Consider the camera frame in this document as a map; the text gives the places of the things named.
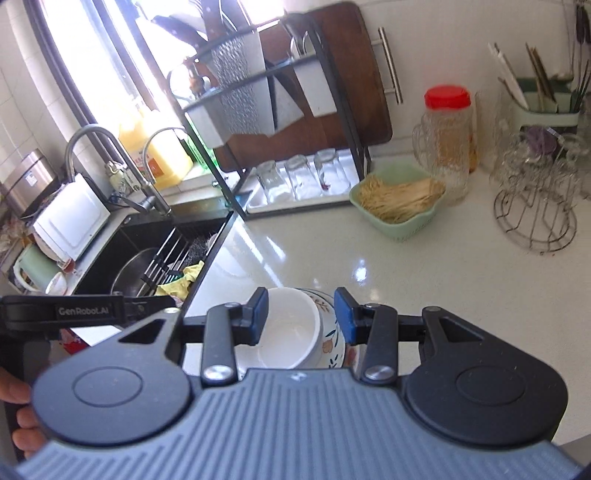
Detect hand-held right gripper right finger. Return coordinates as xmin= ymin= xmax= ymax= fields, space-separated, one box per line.
xmin=333 ymin=286 xmax=505 ymax=384

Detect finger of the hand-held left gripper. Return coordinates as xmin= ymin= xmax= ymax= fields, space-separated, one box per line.
xmin=121 ymin=296 xmax=179 ymax=321

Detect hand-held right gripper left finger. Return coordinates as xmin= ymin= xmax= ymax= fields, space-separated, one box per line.
xmin=91 ymin=286 xmax=270 ymax=387

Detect floral deep plate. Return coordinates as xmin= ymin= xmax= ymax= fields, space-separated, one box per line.
xmin=294 ymin=288 xmax=359 ymax=370

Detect cream white bowl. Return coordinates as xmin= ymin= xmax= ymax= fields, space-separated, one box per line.
xmin=233 ymin=287 xmax=324 ymax=370

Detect person's left hand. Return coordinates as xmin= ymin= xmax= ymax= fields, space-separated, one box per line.
xmin=0 ymin=366 xmax=48 ymax=452

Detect steel pot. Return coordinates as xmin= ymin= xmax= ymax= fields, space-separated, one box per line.
xmin=110 ymin=246 xmax=163 ymax=297

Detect yellow cloth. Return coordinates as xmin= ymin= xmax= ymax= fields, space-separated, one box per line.
xmin=154 ymin=260 xmax=206 ymax=297

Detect green electric kettle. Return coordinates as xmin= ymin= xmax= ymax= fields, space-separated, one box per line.
xmin=13 ymin=242 xmax=62 ymax=295

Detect black sink drying rack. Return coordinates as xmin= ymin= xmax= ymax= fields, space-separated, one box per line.
xmin=140 ymin=228 xmax=195 ymax=288

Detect black sink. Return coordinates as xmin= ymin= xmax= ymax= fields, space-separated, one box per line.
xmin=73 ymin=209 xmax=237 ymax=306

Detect white plastic cutting board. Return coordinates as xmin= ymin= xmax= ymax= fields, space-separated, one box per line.
xmin=32 ymin=172 xmax=112 ymax=262

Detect green plastic basket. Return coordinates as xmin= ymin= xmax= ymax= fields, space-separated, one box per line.
xmin=349 ymin=163 xmax=448 ymax=241

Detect white drip tray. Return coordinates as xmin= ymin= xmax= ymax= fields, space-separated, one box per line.
xmin=244 ymin=156 xmax=371 ymax=216

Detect dry noodles bundle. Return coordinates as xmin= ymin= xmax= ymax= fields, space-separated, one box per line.
xmin=357 ymin=177 xmax=447 ymax=225

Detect clear glass tumbler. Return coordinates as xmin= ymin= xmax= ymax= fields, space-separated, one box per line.
xmin=283 ymin=154 xmax=324 ymax=200
xmin=313 ymin=147 xmax=352 ymax=195
xmin=256 ymin=160 xmax=297 ymax=205

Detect tall steel faucet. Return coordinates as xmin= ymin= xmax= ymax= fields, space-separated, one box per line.
xmin=64 ymin=124 xmax=172 ymax=216

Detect yellow oil bottle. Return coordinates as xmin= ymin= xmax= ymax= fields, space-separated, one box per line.
xmin=117 ymin=99 xmax=195 ymax=188

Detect green bottle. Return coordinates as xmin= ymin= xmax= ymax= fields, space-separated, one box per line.
xmin=182 ymin=133 xmax=219 ymax=170

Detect small steel faucet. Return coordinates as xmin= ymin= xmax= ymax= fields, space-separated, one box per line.
xmin=141 ymin=126 xmax=195 ymax=186

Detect textured glass mug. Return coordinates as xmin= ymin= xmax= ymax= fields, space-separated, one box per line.
xmin=412 ymin=108 xmax=476 ymax=207

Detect patterned silver knife holder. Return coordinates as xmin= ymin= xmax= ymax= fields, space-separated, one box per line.
xmin=209 ymin=34 xmax=267 ymax=138

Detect inverted stemmed glass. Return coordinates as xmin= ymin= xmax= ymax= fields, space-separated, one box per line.
xmin=553 ymin=133 xmax=588 ymax=186
xmin=501 ymin=137 xmax=533 ymax=186

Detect brown wooden cutting board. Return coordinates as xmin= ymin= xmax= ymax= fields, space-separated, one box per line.
xmin=214 ymin=1 xmax=393 ymax=172

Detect textured glass tumbler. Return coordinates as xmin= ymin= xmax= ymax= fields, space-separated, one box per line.
xmin=475 ymin=90 xmax=519 ymax=182

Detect red-lid plastic jar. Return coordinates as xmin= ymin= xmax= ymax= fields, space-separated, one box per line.
xmin=424 ymin=85 xmax=479 ymax=175

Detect black dish rack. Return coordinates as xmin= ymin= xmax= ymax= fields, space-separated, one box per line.
xmin=168 ymin=17 xmax=376 ymax=223

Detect purple glass cup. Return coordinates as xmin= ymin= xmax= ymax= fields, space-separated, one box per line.
xmin=521 ymin=126 xmax=560 ymax=156

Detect green utensil holder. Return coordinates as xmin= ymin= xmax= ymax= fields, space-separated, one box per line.
xmin=512 ymin=76 xmax=581 ymax=140

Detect kitchen knives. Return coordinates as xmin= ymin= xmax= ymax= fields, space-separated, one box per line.
xmin=151 ymin=0 xmax=242 ymax=52

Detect white chopsticks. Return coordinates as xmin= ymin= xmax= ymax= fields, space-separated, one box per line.
xmin=488 ymin=42 xmax=531 ymax=112

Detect brown chopsticks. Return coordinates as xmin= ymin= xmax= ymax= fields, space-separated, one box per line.
xmin=525 ymin=42 xmax=561 ymax=112

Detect wire cup rack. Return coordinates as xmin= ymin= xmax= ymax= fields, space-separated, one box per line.
xmin=492 ymin=184 xmax=579 ymax=254

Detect steel bar handle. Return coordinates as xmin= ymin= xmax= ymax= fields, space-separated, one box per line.
xmin=378 ymin=26 xmax=404 ymax=105

